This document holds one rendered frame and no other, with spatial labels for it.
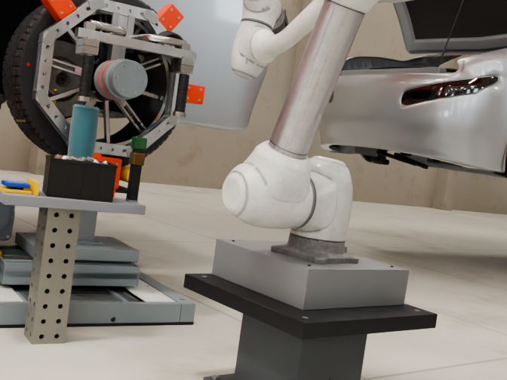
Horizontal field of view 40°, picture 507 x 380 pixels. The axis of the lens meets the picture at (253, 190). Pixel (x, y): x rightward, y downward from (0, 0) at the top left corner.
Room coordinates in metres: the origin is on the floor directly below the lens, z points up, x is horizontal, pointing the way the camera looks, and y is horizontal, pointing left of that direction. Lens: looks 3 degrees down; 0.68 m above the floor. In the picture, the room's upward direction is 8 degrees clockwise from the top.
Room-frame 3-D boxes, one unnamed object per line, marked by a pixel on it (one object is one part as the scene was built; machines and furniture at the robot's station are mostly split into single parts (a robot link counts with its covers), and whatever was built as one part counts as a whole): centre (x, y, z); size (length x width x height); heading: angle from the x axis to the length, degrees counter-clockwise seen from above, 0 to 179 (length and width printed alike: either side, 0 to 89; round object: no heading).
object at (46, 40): (2.53, 0.56, 0.85); 0.54 x 0.07 x 0.54; 122
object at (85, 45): (2.26, 0.60, 0.93); 0.09 x 0.05 x 0.05; 32
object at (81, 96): (2.24, 0.58, 0.83); 0.04 x 0.04 x 0.16
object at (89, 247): (2.67, 0.65, 0.32); 0.40 x 0.30 x 0.28; 122
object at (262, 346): (1.90, -0.19, 0.15); 0.50 x 0.50 x 0.30; 39
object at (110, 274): (2.65, 0.69, 0.13); 0.50 x 0.36 x 0.10; 122
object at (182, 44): (2.48, 0.41, 1.03); 0.19 x 0.18 x 0.11; 32
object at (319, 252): (1.92, -0.21, 0.43); 0.22 x 0.18 x 0.06; 136
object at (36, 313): (2.12, 0.58, 0.21); 0.10 x 0.10 x 0.42; 32
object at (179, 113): (2.42, 0.29, 0.83); 0.04 x 0.04 x 0.16
